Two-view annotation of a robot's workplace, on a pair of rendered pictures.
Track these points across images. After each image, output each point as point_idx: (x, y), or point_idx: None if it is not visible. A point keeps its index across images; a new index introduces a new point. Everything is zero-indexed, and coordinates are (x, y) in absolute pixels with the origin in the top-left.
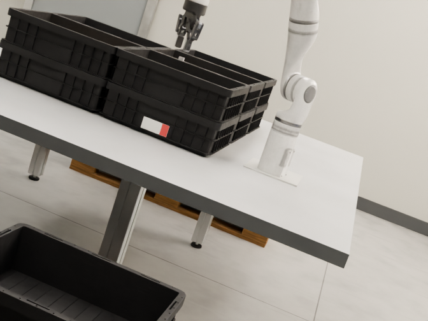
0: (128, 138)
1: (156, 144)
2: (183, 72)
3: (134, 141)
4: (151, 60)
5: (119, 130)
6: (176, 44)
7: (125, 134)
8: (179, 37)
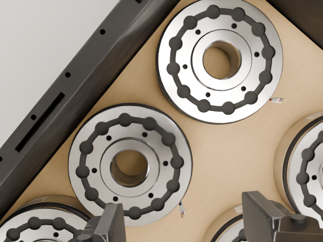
0: (34, 23)
1: (33, 98)
2: (7, 164)
3: (16, 32)
4: (108, 14)
5: (89, 14)
6: (244, 197)
7: (69, 24)
8: (264, 225)
